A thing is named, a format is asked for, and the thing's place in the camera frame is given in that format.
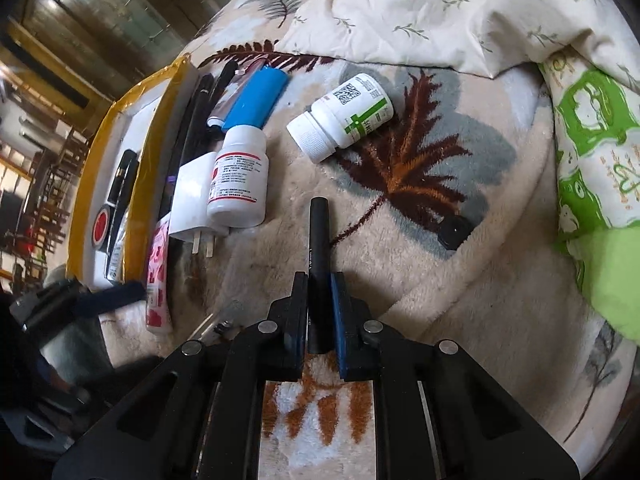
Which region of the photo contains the black pen purple end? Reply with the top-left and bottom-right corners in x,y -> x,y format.
159,74 -> 215,221

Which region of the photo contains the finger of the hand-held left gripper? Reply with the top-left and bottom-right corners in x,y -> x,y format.
82,280 -> 148,318

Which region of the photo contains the black eyeliner pen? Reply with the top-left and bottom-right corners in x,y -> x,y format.
308,197 -> 329,356

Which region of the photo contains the black mascara tube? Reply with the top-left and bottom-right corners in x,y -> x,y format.
106,149 -> 141,261

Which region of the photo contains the white sprig-print quilt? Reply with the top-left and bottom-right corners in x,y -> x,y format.
272,0 -> 631,81

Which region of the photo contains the blue battery pack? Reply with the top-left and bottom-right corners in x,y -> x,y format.
221,66 -> 290,134

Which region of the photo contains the pink silver cream tube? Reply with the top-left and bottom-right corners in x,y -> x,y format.
206,59 -> 266,128

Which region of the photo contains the yellow-edged white box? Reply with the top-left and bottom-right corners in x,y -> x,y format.
65,56 -> 206,293

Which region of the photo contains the dark wooden chair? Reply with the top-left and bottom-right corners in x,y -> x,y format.
20,125 -> 81,271

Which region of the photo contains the white bottle green label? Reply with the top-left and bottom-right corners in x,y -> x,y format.
286,73 -> 394,164

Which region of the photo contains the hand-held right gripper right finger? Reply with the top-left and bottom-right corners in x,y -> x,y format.
327,271 -> 581,480

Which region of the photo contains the leaf-print fleece blanket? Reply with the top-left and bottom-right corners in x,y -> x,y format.
100,0 -> 623,468

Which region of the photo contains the white bottle red label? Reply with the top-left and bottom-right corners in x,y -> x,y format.
206,126 -> 271,227

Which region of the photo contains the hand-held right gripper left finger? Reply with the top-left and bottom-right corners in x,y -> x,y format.
52,271 -> 308,480

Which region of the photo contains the pink floral tube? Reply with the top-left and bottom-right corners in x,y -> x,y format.
145,212 -> 173,337

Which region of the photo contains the clear ballpoint pen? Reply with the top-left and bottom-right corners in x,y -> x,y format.
192,300 -> 245,346

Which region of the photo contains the white charger plug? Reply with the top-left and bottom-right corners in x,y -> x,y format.
167,152 -> 231,258

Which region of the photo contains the small black cap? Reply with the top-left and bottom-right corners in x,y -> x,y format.
436,217 -> 472,252

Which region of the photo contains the round red compact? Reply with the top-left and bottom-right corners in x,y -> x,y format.
90,204 -> 118,256

